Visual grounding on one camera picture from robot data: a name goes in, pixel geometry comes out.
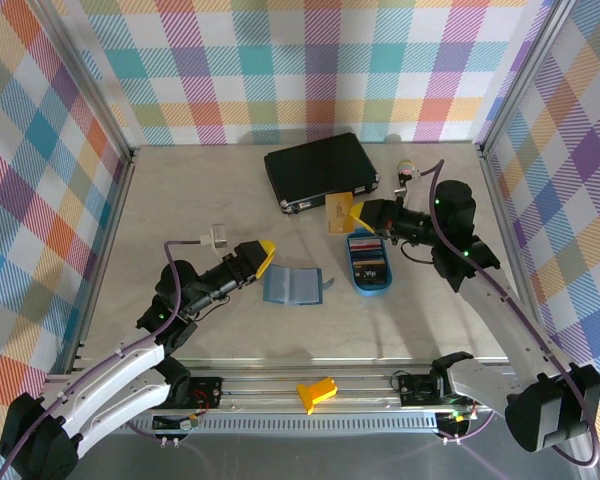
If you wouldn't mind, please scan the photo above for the red and white card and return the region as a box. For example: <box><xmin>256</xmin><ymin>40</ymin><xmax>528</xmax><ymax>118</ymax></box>
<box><xmin>348</xmin><ymin>235</ymin><xmax>384</xmax><ymax>251</ymax></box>

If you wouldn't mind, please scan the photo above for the blue oval card tray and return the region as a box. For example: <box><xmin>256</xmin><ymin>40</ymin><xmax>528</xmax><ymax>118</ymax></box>
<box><xmin>344</xmin><ymin>228</ymin><xmax>394</xmax><ymax>299</ymax></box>

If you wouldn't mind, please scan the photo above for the aluminium frame post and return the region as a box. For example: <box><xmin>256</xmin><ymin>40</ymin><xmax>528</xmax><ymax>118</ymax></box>
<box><xmin>34</xmin><ymin>0</ymin><xmax>137</xmax><ymax>164</ymax></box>
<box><xmin>474</xmin><ymin>0</ymin><xmax>579</xmax><ymax>156</ymax></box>

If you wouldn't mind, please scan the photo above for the aluminium side rail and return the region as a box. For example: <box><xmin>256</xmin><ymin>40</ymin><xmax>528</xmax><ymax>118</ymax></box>
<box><xmin>479</xmin><ymin>144</ymin><xmax>579</xmax><ymax>374</ymax></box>
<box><xmin>72</xmin><ymin>149</ymin><xmax>137</xmax><ymax>364</ymax></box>

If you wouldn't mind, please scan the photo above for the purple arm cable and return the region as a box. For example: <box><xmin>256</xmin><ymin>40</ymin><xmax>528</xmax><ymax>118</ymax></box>
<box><xmin>0</xmin><ymin>238</ymin><xmax>206</xmax><ymax>480</ymax></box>
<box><xmin>427</xmin><ymin>158</ymin><xmax>600</xmax><ymax>471</ymax></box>

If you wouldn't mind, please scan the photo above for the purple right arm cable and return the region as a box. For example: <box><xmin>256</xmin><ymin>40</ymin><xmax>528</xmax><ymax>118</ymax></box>
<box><xmin>427</xmin><ymin>158</ymin><xmax>600</xmax><ymax>471</ymax></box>

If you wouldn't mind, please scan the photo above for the black ribbed carrying case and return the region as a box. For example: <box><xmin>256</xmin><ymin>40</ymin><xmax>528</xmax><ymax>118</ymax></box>
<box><xmin>263</xmin><ymin>132</ymin><xmax>381</xmax><ymax>215</ymax></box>

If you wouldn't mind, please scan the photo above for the blue card holder wallet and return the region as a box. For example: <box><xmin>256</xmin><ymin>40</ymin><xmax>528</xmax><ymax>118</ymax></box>
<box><xmin>261</xmin><ymin>264</ymin><xmax>337</xmax><ymax>306</ymax></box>

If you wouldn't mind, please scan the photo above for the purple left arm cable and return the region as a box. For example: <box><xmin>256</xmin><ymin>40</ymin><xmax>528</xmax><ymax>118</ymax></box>
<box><xmin>0</xmin><ymin>238</ymin><xmax>206</xmax><ymax>480</ymax></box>

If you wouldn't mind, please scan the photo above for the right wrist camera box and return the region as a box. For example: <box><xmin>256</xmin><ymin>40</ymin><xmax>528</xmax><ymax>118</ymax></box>
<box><xmin>391</xmin><ymin>169</ymin><xmax>424</xmax><ymax>204</ymax></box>

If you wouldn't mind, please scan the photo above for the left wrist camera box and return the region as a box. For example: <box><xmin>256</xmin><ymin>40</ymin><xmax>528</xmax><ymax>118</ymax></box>
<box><xmin>199</xmin><ymin>225</ymin><xmax>230</xmax><ymax>251</ymax></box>

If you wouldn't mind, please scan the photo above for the perforated metal strip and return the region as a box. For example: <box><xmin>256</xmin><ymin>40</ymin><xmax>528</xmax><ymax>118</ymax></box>
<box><xmin>59</xmin><ymin>418</ymin><xmax>441</xmax><ymax>436</ymax></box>

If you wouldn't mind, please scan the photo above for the dark teal card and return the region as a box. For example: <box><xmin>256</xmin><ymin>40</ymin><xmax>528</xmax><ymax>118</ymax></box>
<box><xmin>349</xmin><ymin>249</ymin><xmax>385</xmax><ymax>266</ymax></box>

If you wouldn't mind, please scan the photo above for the gold credit card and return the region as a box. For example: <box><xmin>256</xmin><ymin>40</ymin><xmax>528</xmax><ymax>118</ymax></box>
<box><xmin>324</xmin><ymin>192</ymin><xmax>355</xmax><ymax>237</ymax></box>

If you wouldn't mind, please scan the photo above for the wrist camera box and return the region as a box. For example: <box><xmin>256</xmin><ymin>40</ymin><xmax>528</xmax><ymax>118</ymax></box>
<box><xmin>391</xmin><ymin>169</ymin><xmax>424</xmax><ymax>204</ymax></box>
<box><xmin>199</xmin><ymin>225</ymin><xmax>230</xmax><ymax>251</ymax></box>

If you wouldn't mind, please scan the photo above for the small circuit board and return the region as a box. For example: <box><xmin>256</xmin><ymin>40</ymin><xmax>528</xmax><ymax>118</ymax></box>
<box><xmin>152</xmin><ymin>413</ymin><xmax>201</xmax><ymax>432</ymax></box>
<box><xmin>437</xmin><ymin>410</ymin><xmax>479</xmax><ymax>436</ymax></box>

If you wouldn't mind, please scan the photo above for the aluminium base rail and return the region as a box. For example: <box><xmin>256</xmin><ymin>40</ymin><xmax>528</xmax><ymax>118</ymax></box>
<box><xmin>44</xmin><ymin>367</ymin><xmax>584</xmax><ymax>416</ymax></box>

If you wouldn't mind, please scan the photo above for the yellow plastic bracket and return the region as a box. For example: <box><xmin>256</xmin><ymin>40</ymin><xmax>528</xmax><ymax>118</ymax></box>
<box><xmin>296</xmin><ymin>378</ymin><xmax>339</xmax><ymax>416</ymax></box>

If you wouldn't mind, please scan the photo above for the black arm base board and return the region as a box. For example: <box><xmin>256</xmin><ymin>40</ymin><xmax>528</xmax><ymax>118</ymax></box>
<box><xmin>187</xmin><ymin>377</ymin><xmax>225</xmax><ymax>409</ymax></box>
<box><xmin>397</xmin><ymin>372</ymin><xmax>491</xmax><ymax>409</ymax></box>

